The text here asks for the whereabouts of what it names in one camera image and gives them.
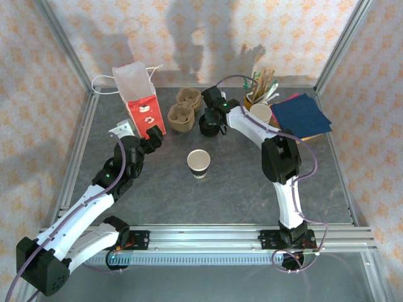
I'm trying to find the red paper gift bag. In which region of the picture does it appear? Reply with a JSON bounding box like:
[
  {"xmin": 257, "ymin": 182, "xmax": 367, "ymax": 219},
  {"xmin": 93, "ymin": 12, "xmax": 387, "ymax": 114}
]
[{"xmin": 91, "ymin": 62, "xmax": 167, "ymax": 139}]

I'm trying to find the paper coffee cup black sleeve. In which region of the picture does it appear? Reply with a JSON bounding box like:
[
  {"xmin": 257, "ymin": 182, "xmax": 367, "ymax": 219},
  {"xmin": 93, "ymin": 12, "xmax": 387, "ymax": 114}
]
[{"xmin": 186, "ymin": 149, "xmax": 211, "ymax": 180}]

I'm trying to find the wooden stirrer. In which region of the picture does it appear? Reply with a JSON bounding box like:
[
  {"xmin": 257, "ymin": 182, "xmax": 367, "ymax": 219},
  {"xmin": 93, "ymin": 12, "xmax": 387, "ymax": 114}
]
[
  {"xmin": 256, "ymin": 69, "xmax": 275, "ymax": 98},
  {"xmin": 251, "ymin": 69, "xmax": 267, "ymax": 97}
]

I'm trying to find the stack of cardboard cup carriers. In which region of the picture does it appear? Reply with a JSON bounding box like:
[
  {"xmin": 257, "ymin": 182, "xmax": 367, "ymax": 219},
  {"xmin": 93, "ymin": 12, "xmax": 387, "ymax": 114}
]
[{"xmin": 167, "ymin": 87, "xmax": 203, "ymax": 133}]

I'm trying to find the stack of paper cups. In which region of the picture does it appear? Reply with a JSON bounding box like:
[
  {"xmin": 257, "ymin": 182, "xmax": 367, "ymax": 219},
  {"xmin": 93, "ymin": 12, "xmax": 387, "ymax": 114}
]
[{"xmin": 249, "ymin": 103, "xmax": 273, "ymax": 125}]

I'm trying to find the navy blue napkin stack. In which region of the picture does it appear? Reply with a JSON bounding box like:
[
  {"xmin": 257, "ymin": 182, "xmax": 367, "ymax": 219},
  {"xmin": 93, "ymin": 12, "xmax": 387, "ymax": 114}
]
[{"xmin": 270, "ymin": 93, "xmax": 334, "ymax": 141}]

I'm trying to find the brown napkin stack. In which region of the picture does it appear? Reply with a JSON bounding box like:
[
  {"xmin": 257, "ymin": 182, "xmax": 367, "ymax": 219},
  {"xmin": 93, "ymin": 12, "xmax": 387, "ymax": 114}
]
[{"xmin": 300, "ymin": 130, "xmax": 331, "ymax": 142}]

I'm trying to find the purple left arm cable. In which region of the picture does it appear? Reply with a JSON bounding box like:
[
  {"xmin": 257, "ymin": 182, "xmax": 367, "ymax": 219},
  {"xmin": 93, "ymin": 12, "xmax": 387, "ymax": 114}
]
[{"xmin": 3, "ymin": 131, "xmax": 130, "ymax": 302}]

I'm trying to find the aluminium left side rail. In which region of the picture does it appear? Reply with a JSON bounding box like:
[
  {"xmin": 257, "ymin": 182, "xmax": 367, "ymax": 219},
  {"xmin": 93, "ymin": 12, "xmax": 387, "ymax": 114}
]
[{"xmin": 50, "ymin": 91, "xmax": 101, "ymax": 227}]

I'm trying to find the aluminium back rail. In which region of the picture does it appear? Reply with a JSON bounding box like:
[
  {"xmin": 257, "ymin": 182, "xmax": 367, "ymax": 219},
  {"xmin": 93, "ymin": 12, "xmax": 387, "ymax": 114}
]
[{"xmin": 93, "ymin": 84, "xmax": 317, "ymax": 91}]

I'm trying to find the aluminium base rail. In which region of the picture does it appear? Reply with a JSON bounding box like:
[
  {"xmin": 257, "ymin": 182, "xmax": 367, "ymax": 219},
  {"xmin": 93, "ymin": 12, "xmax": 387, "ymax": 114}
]
[{"xmin": 37, "ymin": 223, "xmax": 378, "ymax": 252}]

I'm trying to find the grey slotted cable tray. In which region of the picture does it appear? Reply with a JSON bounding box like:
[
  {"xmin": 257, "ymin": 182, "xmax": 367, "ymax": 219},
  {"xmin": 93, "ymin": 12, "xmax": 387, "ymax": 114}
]
[{"xmin": 84, "ymin": 251, "xmax": 305, "ymax": 267}]

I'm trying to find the aluminium left frame post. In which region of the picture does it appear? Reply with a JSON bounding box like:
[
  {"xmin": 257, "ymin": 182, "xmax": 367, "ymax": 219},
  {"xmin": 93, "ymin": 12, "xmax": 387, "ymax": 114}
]
[{"xmin": 33, "ymin": 0, "xmax": 97, "ymax": 95}]

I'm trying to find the aluminium frame post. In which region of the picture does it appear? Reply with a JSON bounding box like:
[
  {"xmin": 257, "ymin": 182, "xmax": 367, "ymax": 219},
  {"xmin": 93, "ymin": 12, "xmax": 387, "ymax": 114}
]
[
  {"xmin": 314, "ymin": 0, "xmax": 375, "ymax": 94},
  {"xmin": 33, "ymin": 0, "xmax": 97, "ymax": 95}
]

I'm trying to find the aluminium right frame post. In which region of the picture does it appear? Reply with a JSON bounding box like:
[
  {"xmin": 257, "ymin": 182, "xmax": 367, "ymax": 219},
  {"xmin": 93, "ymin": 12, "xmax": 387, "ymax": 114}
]
[{"xmin": 314, "ymin": 0, "xmax": 375, "ymax": 94}]

